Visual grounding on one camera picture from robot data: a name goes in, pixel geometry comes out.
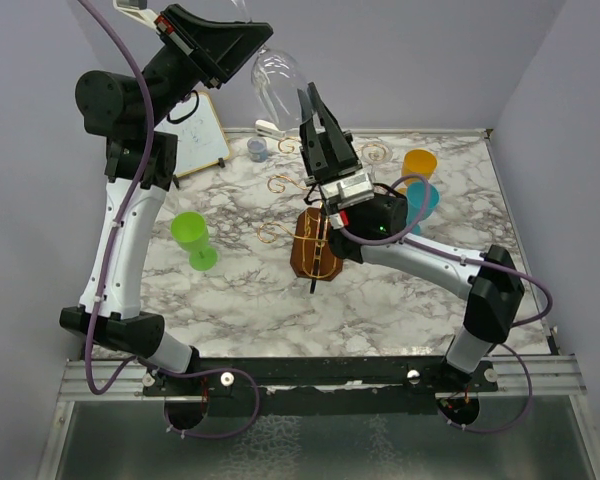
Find clear wine glass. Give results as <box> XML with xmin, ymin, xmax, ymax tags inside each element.
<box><xmin>227</xmin><ymin>0</ymin><xmax>311</xmax><ymax>132</ymax></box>
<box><xmin>359</xmin><ymin>142</ymin><xmax>394</xmax><ymax>172</ymax></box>

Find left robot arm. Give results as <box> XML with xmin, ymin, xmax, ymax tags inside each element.
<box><xmin>59</xmin><ymin>3</ymin><xmax>273</xmax><ymax>395</ymax></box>

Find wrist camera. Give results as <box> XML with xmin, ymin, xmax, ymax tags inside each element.
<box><xmin>319</xmin><ymin>170</ymin><xmax>375</xmax><ymax>230</ymax></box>
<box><xmin>112</xmin><ymin>0</ymin><xmax>158</xmax><ymax>27</ymax></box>

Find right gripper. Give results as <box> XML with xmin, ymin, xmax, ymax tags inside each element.
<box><xmin>295</xmin><ymin>90</ymin><xmax>359</xmax><ymax>210</ymax></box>

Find blue plastic goblet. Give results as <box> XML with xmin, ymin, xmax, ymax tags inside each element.
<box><xmin>406</xmin><ymin>181</ymin><xmax>440</xmax><ymax>235</ymax></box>

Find white eraser block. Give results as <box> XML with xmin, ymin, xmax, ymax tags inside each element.
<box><xmin>254</xmin><ymin>119</ymin><xmax>286</xmax><ymax>139</ymax></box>

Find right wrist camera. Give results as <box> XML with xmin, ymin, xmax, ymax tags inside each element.
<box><xmin>319</xmin><ymin>170</ymin><xmax>375</xmax><ymax>230</ymax></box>

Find small blue cup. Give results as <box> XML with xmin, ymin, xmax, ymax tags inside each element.
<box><xmin>247</xmin><ymin>137</ymin><xmax>269</xmax><ymax>163</ymax></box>

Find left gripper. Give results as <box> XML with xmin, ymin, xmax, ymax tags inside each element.
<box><xmin>136</xmin><ymin>1</ymin><xmax>271</xmax><ymax>131</ymax></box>

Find small whiteboard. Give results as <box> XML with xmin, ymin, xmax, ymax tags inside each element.
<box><xmin>158</xmin><ymin>92</ymin><xmax>231</xmax><ymax>178</ymax></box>

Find green plastic goblet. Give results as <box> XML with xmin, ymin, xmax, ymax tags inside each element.
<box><xmin>170</xmin><ymin>211</ymin><xmax>218</xmax><ymax>271</ymax></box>

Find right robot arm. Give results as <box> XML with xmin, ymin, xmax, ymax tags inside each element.
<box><xmin>296</xmin><ymin>84</ymin><xmax>525</xmax><ymax>391</ymax></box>

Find orange plastic goblet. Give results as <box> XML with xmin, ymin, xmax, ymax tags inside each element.
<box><xmin>401</xmin><ymin>149</ymin><xmax>437</xmax><ymax>179</ymax></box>

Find gold wire wine glass rack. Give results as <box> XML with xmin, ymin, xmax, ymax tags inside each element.
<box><xmin>257</xmin><ymin>135</ymin><xmax>387</xmax><ymax>296</ymax></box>

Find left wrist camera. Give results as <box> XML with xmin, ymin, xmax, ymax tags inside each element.
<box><xmin>112</xmin><ymin>0</ymin><xmax>158</xmax><ymax>27</ymax></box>

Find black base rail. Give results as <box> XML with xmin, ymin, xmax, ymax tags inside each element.
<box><xmin>143</xmin><ymin>356</ymin><xmax>498</xmax><ymax>417</ymax></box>

